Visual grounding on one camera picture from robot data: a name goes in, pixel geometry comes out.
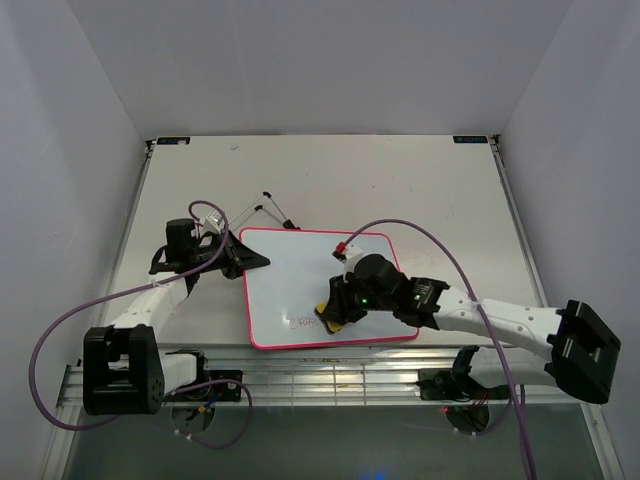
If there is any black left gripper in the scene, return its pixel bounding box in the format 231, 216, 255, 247
191, 229, 270, 280

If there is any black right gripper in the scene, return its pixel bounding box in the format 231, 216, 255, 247
322, 270, 395, 326

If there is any pink framed whiteboard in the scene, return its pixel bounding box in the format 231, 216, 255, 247
239, 227, 419, 351

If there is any yellow bone-shaped eraser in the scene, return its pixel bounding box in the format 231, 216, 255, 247
314, 300, 346, 335

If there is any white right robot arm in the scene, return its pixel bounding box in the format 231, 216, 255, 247
314, 254, 621, 405

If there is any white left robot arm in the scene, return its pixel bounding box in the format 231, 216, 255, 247
82, 218, 270, 416

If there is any blue label sticker left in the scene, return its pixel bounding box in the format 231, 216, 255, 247
156, 137, 191, 146

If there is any blue label sticker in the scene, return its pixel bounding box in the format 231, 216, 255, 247
452, 135, 489, 144
156, 137, 191, 146

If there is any blue label sticker right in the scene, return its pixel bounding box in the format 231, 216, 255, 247
452, 135, 489, 144

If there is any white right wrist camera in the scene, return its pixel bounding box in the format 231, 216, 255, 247
332, 242, 364, 273

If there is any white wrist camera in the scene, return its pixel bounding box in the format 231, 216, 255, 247
332, 242, 364, 273
197, 210, 225, 235

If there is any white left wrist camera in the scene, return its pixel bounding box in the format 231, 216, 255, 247
197, 210, 225, 235

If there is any black wire whiteboard stand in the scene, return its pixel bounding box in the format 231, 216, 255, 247
230, 191, 299, 230

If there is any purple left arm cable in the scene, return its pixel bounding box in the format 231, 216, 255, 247
28, 199, 254, 450

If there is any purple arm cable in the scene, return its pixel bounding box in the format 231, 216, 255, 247
342, 218, 539, 480
28, 199, 254, 450

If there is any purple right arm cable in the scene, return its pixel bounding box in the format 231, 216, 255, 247
342, 218, 539, 480

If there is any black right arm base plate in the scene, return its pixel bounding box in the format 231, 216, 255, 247
415, 346, 510, 402

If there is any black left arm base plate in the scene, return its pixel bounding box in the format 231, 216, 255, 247
163, 369, 244, 404

